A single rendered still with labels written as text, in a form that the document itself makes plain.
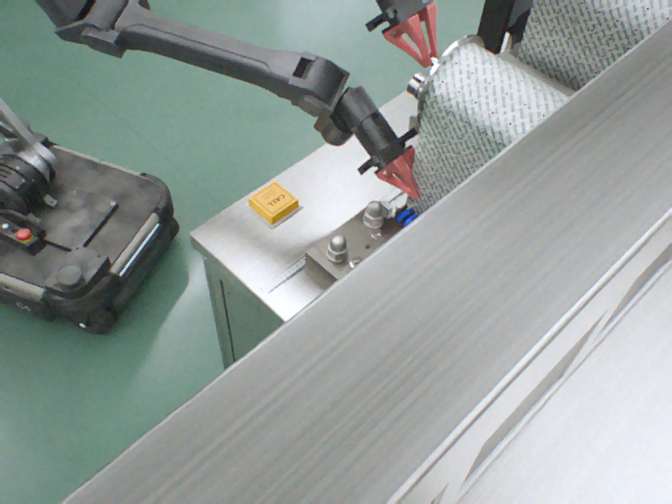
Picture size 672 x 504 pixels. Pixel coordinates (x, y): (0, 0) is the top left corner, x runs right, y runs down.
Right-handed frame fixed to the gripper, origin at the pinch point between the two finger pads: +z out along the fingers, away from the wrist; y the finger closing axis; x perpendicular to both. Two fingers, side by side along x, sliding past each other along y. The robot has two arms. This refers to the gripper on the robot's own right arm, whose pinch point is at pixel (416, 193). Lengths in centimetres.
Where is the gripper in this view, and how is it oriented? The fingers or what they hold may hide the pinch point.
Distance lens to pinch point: 112.9
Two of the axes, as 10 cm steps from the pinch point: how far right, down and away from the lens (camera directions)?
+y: -7.1, 5.4, -4.5
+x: 3.9, -2.4, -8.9
